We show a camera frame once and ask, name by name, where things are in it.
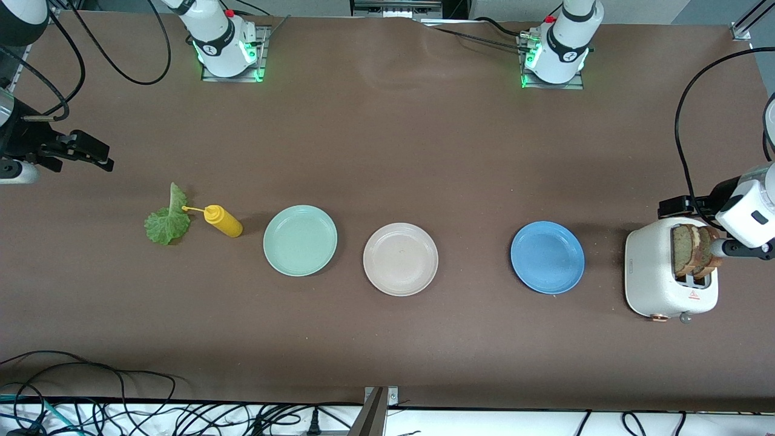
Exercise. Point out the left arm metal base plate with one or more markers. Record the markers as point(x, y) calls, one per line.
point(575, 86)

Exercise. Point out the light green plate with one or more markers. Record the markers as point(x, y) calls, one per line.
point(300, 241)

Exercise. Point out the grey metal table bracket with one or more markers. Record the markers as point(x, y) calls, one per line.
point(372, 418)

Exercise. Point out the white two-slot toaster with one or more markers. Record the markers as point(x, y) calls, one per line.
point(651, 272)

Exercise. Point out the metal frame with slots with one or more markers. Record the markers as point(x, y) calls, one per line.
point(396, 7)

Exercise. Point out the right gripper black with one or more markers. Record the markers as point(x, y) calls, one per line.
point(24, 134)

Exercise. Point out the aluminium corner profile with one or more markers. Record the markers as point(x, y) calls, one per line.
point(740, 30)

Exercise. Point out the aluminium table edge rail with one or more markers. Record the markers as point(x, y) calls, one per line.
point(25, 53)

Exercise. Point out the green lettuce leaf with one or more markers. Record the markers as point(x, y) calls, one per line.
point(166, 227)

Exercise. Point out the beige plate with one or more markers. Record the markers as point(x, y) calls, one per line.
point(399, 260)

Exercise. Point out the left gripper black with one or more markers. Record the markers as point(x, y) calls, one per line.
point(722, 190)

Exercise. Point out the black power plug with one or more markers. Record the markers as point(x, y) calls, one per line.
point(313, 422)

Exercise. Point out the brown bread slice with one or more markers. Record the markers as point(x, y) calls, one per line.
point(681, 248)
point(711, 233)

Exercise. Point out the blue plate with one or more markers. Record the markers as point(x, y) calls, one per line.
point(548, 257)

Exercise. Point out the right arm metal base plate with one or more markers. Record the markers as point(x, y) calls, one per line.
point(230, 79)

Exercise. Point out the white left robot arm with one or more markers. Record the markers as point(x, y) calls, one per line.
point(566, 45)

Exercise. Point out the yellow mustard squeeze bottle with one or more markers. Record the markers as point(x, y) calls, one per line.
point(225, 222)

